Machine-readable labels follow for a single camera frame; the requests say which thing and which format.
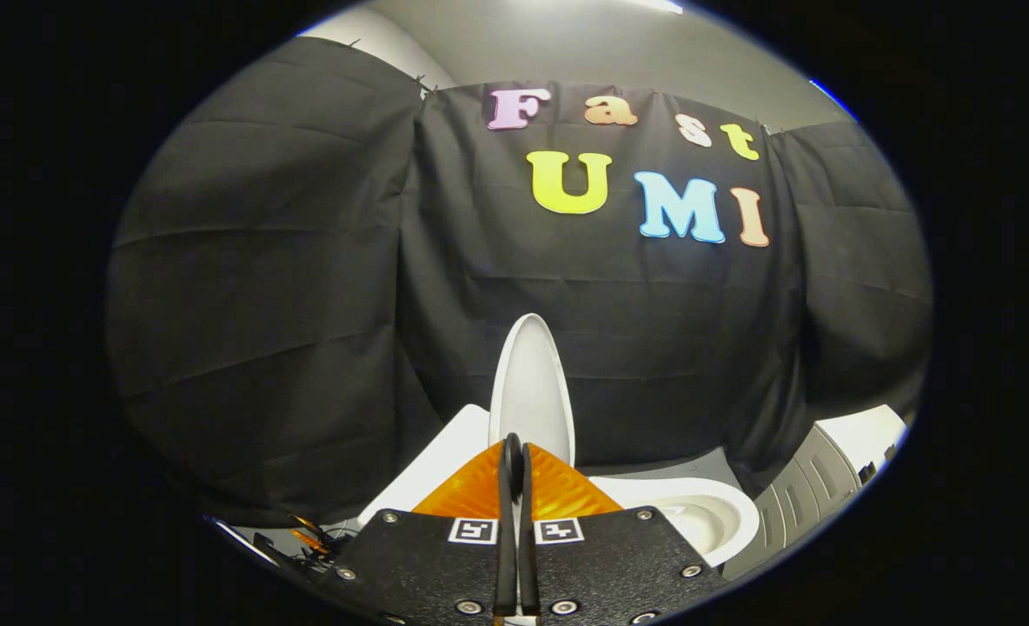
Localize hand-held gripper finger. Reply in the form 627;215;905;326
517;439;731;626
276;437;518;626

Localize white ribbed cabinet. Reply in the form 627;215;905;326
723;404;908;582

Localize orange and black tool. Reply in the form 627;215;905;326
287;513;346;562

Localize black backdrop cloth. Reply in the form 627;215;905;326
106;37;934;527

